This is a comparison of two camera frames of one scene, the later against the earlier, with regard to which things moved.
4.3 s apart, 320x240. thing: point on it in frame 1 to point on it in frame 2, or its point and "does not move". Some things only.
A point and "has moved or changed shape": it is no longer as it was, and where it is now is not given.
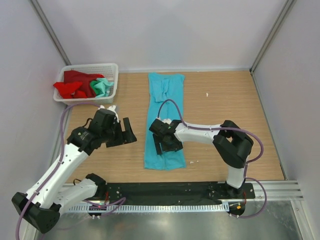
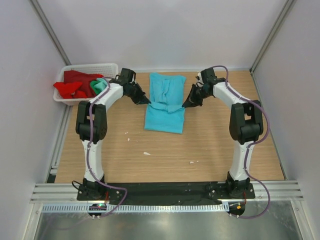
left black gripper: x=128 y=136 to x=141 y=99
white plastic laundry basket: x=109 y=71 does not move
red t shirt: x=69 y=90 does not move
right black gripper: x=175 y=147 to x=192 y=101
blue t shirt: x=165 y=100 has moved or changed shape
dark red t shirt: x=86 y=79 does not move
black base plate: x=173 y=191 does not move
